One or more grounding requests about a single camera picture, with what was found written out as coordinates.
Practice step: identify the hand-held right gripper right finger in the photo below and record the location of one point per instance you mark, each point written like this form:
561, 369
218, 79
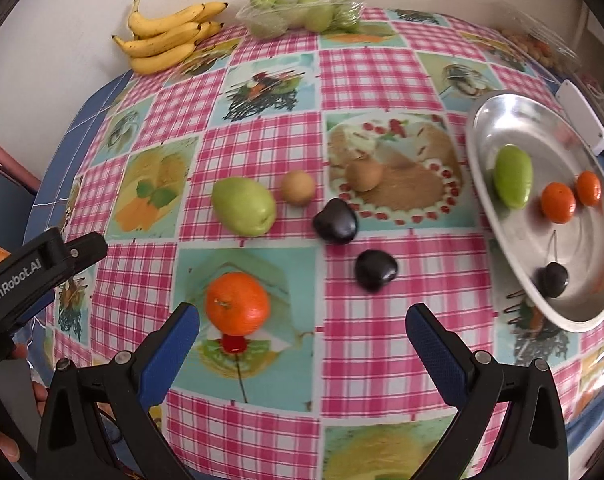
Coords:
439, 355

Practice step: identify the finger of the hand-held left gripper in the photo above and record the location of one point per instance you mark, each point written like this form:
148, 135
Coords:
84, 252

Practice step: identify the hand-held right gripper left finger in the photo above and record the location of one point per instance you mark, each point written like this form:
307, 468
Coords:
174, 355

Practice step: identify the orange tangerine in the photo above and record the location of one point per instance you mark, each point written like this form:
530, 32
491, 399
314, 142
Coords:
558, 203
589, 188
238, 304

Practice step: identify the dark plum with stem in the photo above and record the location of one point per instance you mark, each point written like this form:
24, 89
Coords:
552, 280

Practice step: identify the large green mango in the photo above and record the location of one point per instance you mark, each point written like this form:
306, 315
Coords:
243, 206

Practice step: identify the round metal tray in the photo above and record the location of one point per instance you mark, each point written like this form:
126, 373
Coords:
581, 260

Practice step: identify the small green mango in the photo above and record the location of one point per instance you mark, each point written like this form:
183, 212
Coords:
512, 182

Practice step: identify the brown longan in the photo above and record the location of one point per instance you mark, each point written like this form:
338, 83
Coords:
364, 176
299, 188

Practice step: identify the clear pack of green fruits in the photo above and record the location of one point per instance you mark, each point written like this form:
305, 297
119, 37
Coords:
302, 15

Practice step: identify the clear pack of small fruits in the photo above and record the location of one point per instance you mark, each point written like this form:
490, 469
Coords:
541, 40

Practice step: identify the person's left hand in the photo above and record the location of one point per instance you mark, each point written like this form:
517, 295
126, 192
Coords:
40, 399

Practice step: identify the pink chair back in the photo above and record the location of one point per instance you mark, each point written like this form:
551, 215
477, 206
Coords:
9, 162

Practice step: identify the pink checked printed tablecloth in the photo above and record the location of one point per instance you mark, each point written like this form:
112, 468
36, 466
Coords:
262, 125

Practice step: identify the yellow banana bunch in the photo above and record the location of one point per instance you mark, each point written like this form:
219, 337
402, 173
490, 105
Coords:
162, 40

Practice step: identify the white power strip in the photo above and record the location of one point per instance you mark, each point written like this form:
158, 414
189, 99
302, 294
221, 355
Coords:
581, 115

